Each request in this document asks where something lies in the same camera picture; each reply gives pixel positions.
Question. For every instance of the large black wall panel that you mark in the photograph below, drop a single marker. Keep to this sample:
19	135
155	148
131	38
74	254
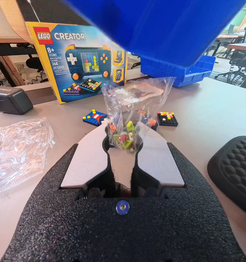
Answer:
53	10

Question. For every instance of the blue brick plate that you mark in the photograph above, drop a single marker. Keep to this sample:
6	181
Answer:
94	117

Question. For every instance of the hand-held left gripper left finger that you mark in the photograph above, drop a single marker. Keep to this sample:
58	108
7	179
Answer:
88	163

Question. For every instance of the small clear plastic bag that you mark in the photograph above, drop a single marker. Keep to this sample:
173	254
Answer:
123	102

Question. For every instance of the black armrest pad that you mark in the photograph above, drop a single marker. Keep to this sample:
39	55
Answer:
235	169

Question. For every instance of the blue plastic bin with label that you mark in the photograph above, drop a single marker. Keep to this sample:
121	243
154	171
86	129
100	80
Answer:
155	30

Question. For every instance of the black brick plate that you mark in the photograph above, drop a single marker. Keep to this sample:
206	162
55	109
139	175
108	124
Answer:
167	120

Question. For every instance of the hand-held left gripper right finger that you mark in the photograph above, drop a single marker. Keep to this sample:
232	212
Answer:
159	163

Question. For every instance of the black desktop device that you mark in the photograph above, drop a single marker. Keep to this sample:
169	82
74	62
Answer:
12	100

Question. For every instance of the navy brick game console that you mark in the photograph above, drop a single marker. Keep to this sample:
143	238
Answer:
152	122

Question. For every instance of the toy set box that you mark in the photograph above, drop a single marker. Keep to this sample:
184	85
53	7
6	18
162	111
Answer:
73	61

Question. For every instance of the crumpled clear plastic bag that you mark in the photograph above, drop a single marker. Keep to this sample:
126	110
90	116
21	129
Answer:
18	153

